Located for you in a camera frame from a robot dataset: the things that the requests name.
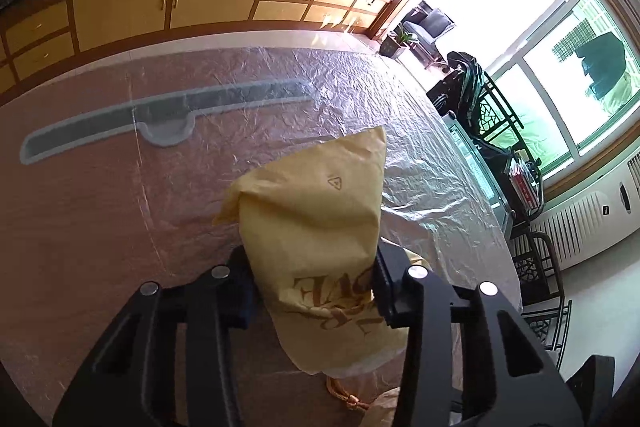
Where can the potted plant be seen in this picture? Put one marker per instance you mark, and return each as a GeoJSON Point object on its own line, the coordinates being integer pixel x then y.
{"type": "Point", "coordinates": [400, 42]}

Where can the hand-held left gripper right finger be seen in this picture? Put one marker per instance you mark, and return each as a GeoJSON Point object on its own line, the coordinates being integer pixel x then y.
{"type": "Point", "coordinates": [385, 287]}

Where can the long wooden cabinet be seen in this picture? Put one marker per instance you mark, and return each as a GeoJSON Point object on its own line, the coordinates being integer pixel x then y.
{"type": "Point", "coordinates": [215, 2]}

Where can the white radiator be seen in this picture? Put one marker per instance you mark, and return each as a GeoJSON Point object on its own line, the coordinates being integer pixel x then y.
{"type": "Point", "coordinates": [585, 217]}

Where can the black metal chair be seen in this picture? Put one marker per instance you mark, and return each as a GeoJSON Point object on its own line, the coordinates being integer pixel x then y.
{"type": "Point", "coordinates": [500, 132]}
{"type": "Point", "coordinates": [540, 277]}

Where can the brown paper bag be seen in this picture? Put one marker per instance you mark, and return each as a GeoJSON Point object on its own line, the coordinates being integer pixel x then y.
{"type": "Point", "coordinates": [382, 409]}

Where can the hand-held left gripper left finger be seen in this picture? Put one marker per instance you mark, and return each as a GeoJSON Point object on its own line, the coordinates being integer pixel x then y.
{"type": "Point", "coordinates": [247, 297]}

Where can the dark armchair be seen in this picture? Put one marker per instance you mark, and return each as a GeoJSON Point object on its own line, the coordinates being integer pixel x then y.
{"type": "Point", "coordinates": [430, 29]}

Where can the tan paper bag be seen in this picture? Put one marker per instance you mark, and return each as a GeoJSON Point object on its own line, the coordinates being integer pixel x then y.
{"type": "Point", "coordinates": [310, 217]}

